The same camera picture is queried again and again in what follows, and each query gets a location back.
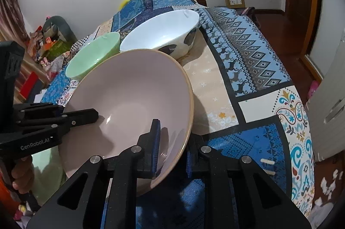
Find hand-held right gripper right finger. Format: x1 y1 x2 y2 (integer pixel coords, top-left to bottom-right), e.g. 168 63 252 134
186 135 312 229

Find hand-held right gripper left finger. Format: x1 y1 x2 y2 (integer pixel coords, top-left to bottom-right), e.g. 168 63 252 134
25 118 162 229

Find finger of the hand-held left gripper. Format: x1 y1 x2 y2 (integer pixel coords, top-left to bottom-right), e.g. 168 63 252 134
12 102 65 122
20 108 99 135

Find pink bowl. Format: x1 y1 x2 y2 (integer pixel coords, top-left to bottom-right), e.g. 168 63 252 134
61 49 195 197

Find green bowl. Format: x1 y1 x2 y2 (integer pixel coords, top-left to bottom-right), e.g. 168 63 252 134
65 32 121 82

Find white bowl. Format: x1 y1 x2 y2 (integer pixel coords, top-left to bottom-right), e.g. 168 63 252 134
119 9 200 60

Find person's left hand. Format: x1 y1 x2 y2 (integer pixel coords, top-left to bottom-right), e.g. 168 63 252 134
12 155 34 192

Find red box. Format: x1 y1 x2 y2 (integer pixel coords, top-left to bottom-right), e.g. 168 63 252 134
20 71 39 96

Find light green plate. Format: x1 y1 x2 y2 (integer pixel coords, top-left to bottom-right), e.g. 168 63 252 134
31 149 68 198

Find green bag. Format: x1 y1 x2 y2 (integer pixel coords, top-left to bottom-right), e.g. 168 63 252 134
44 39 73 61

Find pile of household clutter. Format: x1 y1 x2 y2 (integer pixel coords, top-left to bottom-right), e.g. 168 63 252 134
28 25 58 65

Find patchwork printed blanket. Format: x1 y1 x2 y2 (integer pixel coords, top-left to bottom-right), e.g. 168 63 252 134
40 0 316 229

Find striped brown curtain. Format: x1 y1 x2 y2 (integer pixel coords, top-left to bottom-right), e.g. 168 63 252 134
0 0 30 43

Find white paper scraps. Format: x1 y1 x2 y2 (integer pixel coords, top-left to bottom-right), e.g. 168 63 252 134
315 169 340 208

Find pink plastic toy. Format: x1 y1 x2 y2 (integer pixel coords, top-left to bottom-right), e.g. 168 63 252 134
307 80 319 98

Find wooden door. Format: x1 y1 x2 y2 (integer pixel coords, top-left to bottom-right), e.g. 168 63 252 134
280 0 324 81

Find white heart-print wardrobe door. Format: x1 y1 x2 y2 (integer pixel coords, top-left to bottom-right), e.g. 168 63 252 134
307 0 345 76

